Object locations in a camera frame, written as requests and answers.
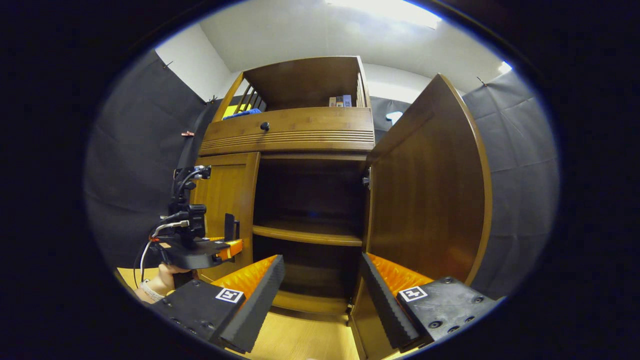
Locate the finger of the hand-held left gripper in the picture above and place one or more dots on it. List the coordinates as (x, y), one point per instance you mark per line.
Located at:
(232, 249)

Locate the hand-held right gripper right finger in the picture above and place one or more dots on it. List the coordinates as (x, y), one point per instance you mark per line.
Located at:
(387, 310)

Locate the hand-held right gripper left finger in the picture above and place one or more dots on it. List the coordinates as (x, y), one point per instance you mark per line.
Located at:
(257, 305)

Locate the wooden shoe cabinet door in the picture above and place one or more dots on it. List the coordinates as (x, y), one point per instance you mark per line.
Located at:
(425, 200)
(237, 185)

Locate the wooden double-door shoe cabinet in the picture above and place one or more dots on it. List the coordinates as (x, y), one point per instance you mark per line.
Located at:
(300, 80)

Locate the wooden inner cabinet shelf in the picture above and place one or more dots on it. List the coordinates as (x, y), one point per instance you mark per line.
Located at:
(305, 234)

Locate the metal door hinge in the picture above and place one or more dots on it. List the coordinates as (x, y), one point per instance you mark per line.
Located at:
(366, 178)

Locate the wooden cabinet drawer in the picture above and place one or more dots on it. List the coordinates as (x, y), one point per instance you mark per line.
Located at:
(310, 125)

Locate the white wristband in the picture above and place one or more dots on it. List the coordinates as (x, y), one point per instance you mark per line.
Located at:
(151, 290)

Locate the black backdrop cloth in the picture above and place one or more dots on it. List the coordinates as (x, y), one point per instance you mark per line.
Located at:
(140, 150)

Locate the black round drawer knob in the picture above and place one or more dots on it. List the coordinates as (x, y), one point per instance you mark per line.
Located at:
(265, 126)

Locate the blue folded towel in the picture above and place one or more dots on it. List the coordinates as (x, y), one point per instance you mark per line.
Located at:
(242, 114)

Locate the small ceiling light panel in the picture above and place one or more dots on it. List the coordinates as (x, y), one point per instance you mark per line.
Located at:
(505, 67)

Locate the large ceiling light panel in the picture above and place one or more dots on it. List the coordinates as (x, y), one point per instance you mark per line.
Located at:
(385, 10)

